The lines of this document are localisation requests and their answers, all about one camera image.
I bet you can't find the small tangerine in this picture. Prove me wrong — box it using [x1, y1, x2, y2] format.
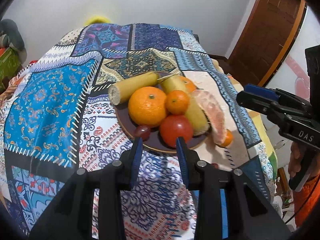
[165, 90, 190, 115]

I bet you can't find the red tomato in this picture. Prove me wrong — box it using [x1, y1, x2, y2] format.
[159, 115, 193, 148]

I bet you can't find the person right hand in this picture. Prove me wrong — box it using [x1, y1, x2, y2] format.
[288, 142, 319, 180]

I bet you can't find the medium orange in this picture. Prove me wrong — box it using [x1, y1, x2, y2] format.
[179, 76, 197, 93]

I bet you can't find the grey neck pillow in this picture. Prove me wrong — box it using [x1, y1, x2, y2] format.
[0, 19, 27, 57]

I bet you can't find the blue patchwork bedspread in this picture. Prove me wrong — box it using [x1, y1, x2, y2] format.
[1, 23, 274, 236]

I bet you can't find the green patterned box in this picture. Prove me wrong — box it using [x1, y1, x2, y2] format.
[1, 47, 21, 93]

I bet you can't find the brown wooden door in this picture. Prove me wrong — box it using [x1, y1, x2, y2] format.
[228, 0, 306, 86]

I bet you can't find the red grape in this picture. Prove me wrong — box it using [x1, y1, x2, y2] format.
[133, 125, 151, 141]

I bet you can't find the yellow headboard cushion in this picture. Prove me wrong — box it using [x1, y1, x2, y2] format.
[84, 16, 111, 26]

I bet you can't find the yellow banana piece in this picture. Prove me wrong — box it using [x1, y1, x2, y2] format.
[108, 72, 159, 105]
[158, 75, 209, 136]

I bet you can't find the purple round plate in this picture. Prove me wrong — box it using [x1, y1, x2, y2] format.
[113, 71, 209, 155]

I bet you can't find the large orange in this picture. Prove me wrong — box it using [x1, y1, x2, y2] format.
[128, 86, 168, 128]

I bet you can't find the tiny tangerine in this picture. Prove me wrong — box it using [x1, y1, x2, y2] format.
[220, 129, 233, 148]

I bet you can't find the pink grapefruit slice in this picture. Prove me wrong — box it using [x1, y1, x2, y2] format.
[191, 89, 227, 146]

